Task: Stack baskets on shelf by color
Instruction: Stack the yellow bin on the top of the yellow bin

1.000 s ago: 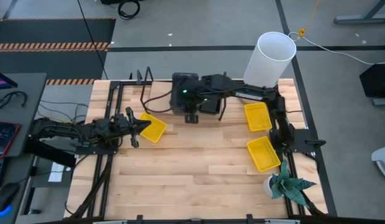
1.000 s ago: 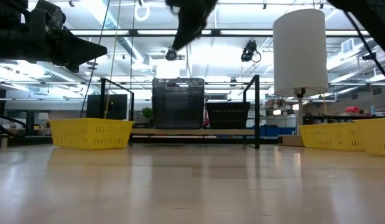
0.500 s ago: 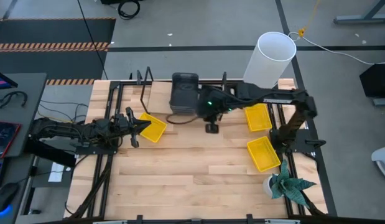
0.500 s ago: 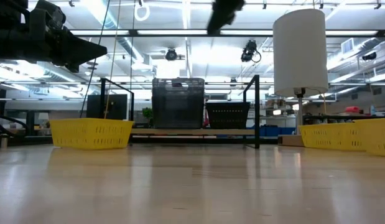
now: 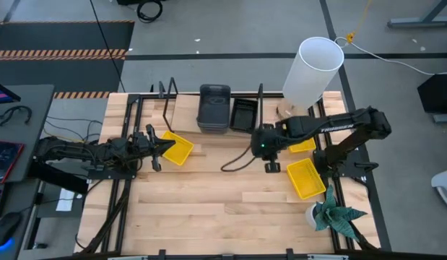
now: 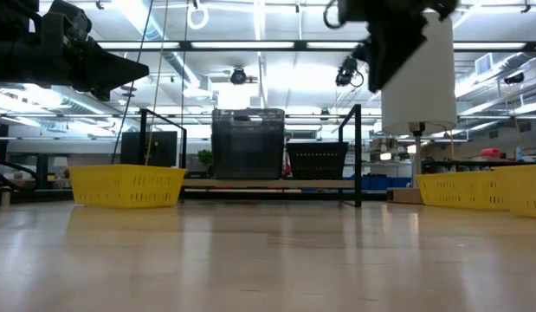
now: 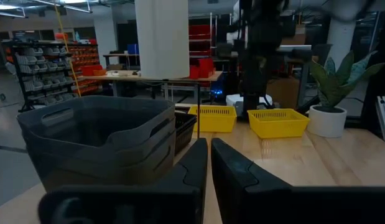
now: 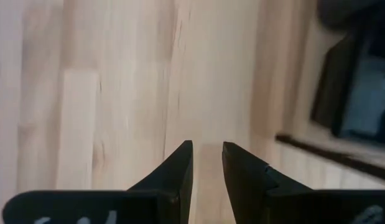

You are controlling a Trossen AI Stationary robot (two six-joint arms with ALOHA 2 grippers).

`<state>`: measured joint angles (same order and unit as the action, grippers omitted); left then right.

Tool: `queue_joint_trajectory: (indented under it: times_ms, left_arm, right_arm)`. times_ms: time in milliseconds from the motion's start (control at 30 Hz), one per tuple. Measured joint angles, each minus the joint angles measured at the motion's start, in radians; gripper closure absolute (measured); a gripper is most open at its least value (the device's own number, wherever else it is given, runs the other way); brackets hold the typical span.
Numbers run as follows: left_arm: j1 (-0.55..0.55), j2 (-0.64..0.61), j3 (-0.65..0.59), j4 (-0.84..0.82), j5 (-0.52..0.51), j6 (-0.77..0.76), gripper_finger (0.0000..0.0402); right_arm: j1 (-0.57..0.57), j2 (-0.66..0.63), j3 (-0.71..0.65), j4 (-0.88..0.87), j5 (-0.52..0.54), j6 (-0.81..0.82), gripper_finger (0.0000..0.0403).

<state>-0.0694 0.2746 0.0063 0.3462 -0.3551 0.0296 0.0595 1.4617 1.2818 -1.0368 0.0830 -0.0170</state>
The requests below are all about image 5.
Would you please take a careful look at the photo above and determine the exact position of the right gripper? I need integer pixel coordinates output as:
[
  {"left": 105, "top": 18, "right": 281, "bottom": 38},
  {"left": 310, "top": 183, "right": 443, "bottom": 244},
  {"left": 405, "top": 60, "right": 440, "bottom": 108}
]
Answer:
[{"left": 251, "top": 123, "right": 284, "bottom": 173}]

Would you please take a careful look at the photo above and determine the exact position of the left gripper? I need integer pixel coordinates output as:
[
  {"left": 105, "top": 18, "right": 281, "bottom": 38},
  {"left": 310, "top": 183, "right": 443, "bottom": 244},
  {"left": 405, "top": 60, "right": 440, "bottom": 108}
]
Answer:
[{"left": 131, "top": 124, "right": 176, "bottom": 173}]

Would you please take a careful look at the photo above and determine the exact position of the yellow slotted plastic basket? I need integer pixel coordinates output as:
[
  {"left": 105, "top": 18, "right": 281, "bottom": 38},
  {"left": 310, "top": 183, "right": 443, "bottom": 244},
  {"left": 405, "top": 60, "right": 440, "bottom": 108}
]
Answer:
[
  {"left": 288, "top": 136, "right": 318, "bottom": 155},
  {"left": 160, "top": 129, "right": 195, "bottom": 168},
  {"left": 285, "top": 157, "right": 327, "bottom": 201}
]

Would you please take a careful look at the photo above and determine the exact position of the black slotted plastic basket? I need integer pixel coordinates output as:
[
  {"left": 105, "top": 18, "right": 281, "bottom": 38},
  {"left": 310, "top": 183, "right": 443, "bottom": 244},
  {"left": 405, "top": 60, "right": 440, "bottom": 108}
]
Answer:
[{"left": 228, "top": 97, "right": 259, "bottom": 135}]

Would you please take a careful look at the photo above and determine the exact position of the round wooden lamp base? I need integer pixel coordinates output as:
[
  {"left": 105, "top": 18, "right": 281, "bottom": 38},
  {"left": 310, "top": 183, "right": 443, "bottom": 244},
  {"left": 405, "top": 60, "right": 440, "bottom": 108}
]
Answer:
[{"left": 276, "top": 100, "right": 300, "bottom": 121}]

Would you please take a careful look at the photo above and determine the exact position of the white cylindrical lamp shade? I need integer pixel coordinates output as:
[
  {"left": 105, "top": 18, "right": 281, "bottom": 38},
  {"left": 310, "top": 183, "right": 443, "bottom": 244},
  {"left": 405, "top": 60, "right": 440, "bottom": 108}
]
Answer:
[{"left": 281, "top": 35, "right": 345, "bottom": 111}]

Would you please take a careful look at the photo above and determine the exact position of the white plant pot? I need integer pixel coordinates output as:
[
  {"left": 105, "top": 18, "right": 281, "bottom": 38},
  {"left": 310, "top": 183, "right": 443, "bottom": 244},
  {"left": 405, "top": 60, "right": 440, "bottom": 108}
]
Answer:
[{"left": 304, "top": 202, "right": 322, "bottom": 230}]

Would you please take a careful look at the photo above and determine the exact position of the green artificial plant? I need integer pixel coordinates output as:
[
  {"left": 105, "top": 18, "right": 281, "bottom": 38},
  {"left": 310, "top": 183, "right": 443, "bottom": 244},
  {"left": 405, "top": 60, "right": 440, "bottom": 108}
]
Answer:
[{"left": 313, "top": 183, "right": 369, "bottom": 243}]

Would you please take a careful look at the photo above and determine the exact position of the white paper sheet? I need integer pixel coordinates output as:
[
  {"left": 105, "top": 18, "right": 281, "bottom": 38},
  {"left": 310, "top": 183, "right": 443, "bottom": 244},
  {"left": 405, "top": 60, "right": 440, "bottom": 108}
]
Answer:
[{"left": 55, "top": 188, "right": 77, "bottom": 212}]

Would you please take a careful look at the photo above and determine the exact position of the gray side desk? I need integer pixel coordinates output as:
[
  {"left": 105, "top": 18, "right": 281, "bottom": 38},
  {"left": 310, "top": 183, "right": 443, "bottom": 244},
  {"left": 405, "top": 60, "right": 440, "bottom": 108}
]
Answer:
[{"left": 0, "top": 84, "right": 56, "bottom": 184}]

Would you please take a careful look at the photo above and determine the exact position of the black hazard-striped floor mat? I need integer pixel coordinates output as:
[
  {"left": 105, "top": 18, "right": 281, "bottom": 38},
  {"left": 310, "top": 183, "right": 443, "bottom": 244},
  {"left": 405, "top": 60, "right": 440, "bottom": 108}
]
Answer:
[{"left": 0, "top": 20, "right": 136, "bottom": 100}]

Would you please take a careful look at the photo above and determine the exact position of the red-edged tablet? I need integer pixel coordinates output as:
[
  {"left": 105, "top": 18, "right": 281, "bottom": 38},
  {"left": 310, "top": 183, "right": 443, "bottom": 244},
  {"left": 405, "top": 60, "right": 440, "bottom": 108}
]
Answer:
[{"left": 0, "top": 139, "right": 26, "bottom": 185}]

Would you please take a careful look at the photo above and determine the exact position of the computer monitor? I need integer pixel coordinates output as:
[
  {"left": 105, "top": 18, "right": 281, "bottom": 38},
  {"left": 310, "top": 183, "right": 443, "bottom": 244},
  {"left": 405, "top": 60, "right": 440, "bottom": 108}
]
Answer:
[{"left": 0, "top": 79, "right": 22, "bottom": 106}]

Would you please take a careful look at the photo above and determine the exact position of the black computer mouse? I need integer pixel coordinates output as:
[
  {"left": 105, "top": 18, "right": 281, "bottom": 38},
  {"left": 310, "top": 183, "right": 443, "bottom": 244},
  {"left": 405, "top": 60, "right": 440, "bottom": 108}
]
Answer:
[{"left": 0, "top": 211, "right": 24, "bottom": 247}]

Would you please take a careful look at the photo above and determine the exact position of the black box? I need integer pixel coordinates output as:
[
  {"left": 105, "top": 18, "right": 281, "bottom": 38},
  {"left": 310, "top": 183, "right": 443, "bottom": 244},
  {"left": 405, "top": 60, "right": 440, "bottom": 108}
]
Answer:
[{"left": 417, "top": 73, "right": 447, "bottom": 115}]

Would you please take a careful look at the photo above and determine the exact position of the white chair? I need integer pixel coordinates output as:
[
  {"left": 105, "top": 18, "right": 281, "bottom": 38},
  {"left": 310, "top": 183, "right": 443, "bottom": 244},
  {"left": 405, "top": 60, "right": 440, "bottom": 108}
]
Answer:
[{"left": 430, "top": 167, "right": 447, "bottom": 215}]

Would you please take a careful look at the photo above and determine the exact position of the gray metal table leg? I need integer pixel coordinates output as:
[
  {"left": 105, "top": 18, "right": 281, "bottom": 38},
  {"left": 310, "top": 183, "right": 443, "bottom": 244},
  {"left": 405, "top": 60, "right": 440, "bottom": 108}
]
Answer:
[{"left": 386, "top": 0, "right": 447, "bottom": 30}]

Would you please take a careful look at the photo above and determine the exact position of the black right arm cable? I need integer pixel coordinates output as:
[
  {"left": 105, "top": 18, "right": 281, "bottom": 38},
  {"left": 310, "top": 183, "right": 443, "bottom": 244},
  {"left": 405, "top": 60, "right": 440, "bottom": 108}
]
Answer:
[{"left": 220, "top": 143, "right": 262, "bottom": 173}]

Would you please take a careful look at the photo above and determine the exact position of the black metal shelf bracket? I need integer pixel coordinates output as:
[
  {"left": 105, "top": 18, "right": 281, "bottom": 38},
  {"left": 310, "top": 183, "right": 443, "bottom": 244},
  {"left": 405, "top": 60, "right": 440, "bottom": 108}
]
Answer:
[
  {"left": 256, "top": 82, "right": 265, "bottom": 128},
  {"left": 162, "top": 76, "right": 180, "bottom": 133}
]

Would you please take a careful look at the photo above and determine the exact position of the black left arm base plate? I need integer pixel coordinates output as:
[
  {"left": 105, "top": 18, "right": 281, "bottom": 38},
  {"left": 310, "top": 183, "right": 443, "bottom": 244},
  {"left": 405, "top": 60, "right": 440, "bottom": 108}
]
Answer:
[{"left": 86, "top": 158, "right": 138, "bottom": 181}]

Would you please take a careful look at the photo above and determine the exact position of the black aluminium table frame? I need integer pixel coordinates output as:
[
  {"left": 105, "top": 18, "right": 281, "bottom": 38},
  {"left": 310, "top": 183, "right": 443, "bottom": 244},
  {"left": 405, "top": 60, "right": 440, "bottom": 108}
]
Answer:
[{"left": 74, "top": 92, "right": 383, "bottom": 260}]

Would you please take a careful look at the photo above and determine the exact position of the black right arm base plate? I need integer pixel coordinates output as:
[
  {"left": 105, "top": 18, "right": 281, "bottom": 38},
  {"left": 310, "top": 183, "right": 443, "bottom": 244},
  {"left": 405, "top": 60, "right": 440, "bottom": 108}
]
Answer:
[{"left": 313, "top": 147, "right": 380, "bottom": 180}]

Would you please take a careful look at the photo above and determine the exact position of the thin hanging black cable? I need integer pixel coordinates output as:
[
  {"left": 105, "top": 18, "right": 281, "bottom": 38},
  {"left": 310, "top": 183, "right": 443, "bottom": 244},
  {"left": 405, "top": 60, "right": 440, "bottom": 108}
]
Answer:
[{"left": 88, "top": 0, "right": 127, "bottom": 93}]

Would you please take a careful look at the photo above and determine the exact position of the coiled black cable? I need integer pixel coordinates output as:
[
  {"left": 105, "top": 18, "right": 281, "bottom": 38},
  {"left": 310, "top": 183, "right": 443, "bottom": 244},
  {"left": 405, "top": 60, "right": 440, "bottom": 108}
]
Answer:
[{"left": 136, "top": 0, "right": 164, "bottom": 24}]

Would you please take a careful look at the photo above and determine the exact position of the white power cable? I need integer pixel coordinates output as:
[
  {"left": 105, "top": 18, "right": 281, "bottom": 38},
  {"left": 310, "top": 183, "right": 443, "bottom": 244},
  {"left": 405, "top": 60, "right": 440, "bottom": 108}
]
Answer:
[{"left": 334, "top": 35, "right": 447, "bottom": 77}]

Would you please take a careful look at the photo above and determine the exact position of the yellow cable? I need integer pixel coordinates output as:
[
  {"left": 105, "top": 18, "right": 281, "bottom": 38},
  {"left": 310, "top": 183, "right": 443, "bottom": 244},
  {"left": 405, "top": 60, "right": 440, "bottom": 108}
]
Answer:
[{"left": 345, "top": 0, "right": 374, "bottom": 45}]

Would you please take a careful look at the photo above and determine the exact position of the black headset cable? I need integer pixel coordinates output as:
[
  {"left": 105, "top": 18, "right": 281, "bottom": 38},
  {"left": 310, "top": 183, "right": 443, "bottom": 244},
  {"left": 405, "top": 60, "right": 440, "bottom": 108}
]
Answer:
[{"left": 0, "top": 105, "right": 33, "bottom": 128}]

